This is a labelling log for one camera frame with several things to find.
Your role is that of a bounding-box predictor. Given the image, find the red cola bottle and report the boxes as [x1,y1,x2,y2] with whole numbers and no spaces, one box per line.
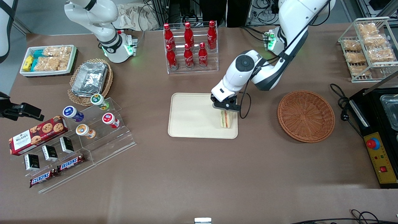
[164,23,175,50]
[166,44,178,70]
[184,44,194,69]
[198,42,208,68]
[207,20,217,50]
[184,21,194,47]

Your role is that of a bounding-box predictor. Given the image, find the oval wicker basket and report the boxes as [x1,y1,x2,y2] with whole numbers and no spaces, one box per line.
[67,58,113,107]

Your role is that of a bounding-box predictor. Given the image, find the clear bag of fried snacks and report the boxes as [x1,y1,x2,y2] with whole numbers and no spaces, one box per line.
[363,34,388,47]
[344,40,363,52]
[345,51,367,64]
[349,64,372,77]
[357,23,378,35]
[368,48,396,63]

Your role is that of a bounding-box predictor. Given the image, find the cream plastic tray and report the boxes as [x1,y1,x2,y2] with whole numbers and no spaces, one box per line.
[168,92,238,139]

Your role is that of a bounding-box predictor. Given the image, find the clear bag of rice crackers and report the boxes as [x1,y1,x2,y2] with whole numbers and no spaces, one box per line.
[43,46,72,57]
[58,56,71,71]
[34,57,60,72]

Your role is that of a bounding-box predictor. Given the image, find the orange lid yogurt bottle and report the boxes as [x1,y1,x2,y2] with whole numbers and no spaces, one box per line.
[76,124,96,139]

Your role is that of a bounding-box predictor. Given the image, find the triangular packaged sandwich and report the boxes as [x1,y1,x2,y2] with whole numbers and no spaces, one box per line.
[220,110,234,129]

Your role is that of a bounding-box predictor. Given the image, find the grey connector block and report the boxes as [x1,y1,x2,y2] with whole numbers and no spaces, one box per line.
[125,34,139,57]

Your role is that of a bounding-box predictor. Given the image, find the red Walkers cookie box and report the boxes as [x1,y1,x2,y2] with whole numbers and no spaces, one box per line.
[8,115,69,156]

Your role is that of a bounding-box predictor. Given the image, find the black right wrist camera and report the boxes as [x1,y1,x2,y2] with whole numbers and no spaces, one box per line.
[0,92,12,119]

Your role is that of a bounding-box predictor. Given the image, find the green lid yogurt bottle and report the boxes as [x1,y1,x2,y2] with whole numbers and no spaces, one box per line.
[90,93,110,111]

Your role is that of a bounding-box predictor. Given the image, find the red emergency stop button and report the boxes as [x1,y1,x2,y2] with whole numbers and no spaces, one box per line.
[366,138,381,151]

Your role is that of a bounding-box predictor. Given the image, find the yellow control panel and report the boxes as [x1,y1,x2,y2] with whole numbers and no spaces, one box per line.
[363,132,398,185]

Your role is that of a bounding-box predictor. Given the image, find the green lit connector block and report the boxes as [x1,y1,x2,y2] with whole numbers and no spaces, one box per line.
[263,30,278,51]

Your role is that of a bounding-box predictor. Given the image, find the silver metal bar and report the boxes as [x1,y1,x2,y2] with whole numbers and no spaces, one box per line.
[362,72,398,96]

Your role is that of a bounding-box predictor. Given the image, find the yellow snack packet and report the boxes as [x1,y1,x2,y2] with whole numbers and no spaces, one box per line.
[22,55,34,72]

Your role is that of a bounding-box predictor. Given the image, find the Snickers bar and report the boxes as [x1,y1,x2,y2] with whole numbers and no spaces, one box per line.
[57,154,86,173]
[29,169,58,188]

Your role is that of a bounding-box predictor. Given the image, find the black floor cable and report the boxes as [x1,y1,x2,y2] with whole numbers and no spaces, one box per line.
[289,209,398,224]

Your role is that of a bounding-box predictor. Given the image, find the clear acrylic step display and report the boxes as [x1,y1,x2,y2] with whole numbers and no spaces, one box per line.
[30,97,137,194]

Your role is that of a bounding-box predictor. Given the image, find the red lid yogurt bottle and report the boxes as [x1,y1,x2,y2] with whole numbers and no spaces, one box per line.
[102,113,120,128]

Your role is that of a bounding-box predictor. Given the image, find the round brown wicker basket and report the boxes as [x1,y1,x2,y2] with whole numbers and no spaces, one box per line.
[277,90,336,143]

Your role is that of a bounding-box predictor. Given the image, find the blue lid yogurt bottle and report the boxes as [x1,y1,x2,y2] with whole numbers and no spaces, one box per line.
[62,105,85,122]

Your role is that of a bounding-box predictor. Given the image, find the clear acrylic bottle rack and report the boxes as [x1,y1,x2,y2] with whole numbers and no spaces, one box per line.
[164,21,219,75]

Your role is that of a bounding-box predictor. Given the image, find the clear plastic container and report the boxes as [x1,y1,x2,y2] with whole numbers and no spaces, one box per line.
[380,94,398,131]

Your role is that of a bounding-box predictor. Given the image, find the stack of foil containers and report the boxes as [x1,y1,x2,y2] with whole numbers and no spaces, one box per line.
[71,62,109,97]

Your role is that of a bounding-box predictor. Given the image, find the crumpled beige cloth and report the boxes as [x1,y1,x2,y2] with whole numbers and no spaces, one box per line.
[116,2,160,31]

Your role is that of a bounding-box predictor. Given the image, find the small black box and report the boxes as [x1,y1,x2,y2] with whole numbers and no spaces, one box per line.
[24,154,40,171]
[42,145,58,162]
[60,137,75,154]

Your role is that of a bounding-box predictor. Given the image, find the black power cable with plug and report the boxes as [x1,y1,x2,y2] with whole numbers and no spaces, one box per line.
[329,83,364,138]

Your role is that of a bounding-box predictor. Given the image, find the white rectangular snack tray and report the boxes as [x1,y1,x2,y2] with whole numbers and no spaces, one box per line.
[19,44,77,77]

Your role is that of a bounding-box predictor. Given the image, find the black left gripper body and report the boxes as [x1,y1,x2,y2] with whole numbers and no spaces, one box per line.
[211,95,242,112]

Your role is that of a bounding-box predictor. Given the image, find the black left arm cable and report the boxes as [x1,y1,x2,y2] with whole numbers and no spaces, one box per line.
[238,0,331,119]

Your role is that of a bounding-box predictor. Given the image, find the black machine with red button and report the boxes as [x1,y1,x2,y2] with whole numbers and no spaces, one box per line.
[348,88,398,189]

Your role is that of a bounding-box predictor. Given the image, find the white wire rack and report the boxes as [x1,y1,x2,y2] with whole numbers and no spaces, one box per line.
[338,16,398,83]

